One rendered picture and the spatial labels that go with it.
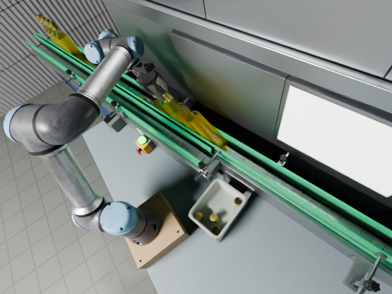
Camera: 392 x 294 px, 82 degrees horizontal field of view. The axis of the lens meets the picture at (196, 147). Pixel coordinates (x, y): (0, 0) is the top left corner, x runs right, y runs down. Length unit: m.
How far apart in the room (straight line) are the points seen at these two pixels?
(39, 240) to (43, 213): 0.24
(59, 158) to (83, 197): 0.18
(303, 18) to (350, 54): 0.13
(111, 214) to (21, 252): 1.79
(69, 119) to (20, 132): 0.15
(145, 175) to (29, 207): 1.67
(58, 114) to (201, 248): 0.78
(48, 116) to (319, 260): 1.07
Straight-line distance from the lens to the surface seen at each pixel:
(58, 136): 0.70
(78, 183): 0.88
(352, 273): 1.04
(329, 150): 0.88
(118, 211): 0.90
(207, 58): 0.86
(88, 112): 0.70
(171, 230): 1.03
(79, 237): 2.30
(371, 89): 0.65
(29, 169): 2.96
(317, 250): 1.13
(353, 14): 0.59
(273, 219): 1.11
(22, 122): 0.77
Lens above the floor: 1.84
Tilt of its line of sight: 60 degrees down
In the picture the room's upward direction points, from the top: 23 degrees counter-clockwise
